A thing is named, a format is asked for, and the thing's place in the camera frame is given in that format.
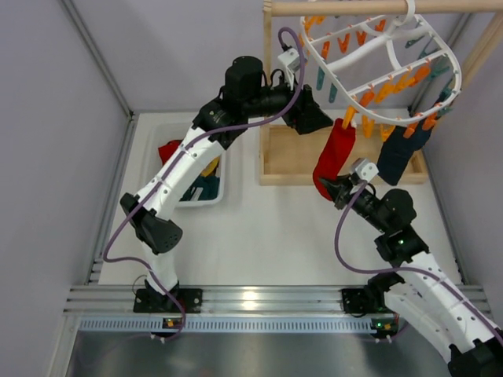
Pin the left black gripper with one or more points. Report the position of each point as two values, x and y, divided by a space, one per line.
300 108

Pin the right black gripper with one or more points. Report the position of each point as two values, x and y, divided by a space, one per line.
350 194

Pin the red christmas sock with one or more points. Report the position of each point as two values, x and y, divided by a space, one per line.
334 155

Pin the dark navy sock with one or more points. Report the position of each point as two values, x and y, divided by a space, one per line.
395 154

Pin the navy christmas pattern sock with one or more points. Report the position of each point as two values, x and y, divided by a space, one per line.
421 134

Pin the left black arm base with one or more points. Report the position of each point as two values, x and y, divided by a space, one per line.
184 300

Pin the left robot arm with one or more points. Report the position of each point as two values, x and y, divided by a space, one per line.
245 95

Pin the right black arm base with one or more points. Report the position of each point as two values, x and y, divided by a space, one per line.
363 301

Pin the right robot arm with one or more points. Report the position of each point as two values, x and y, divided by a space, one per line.
414 286

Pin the white round clip hanger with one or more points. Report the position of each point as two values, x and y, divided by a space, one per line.
379 58

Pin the wooden drying rack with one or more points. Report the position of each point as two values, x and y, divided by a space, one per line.
287 158

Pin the teal sock in basket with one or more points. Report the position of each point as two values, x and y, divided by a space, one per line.
203 189

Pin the white plastic basket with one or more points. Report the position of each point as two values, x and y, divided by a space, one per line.
162 141

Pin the red sock in basket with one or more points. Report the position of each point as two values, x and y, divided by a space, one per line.
166 151

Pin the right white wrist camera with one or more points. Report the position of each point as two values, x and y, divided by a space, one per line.
363 169

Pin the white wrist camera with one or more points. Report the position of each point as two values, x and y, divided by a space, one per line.
363 169
292 63

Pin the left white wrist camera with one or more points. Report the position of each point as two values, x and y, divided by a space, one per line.
292 63

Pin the aluminium mounting rail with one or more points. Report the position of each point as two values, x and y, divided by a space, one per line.
228 309

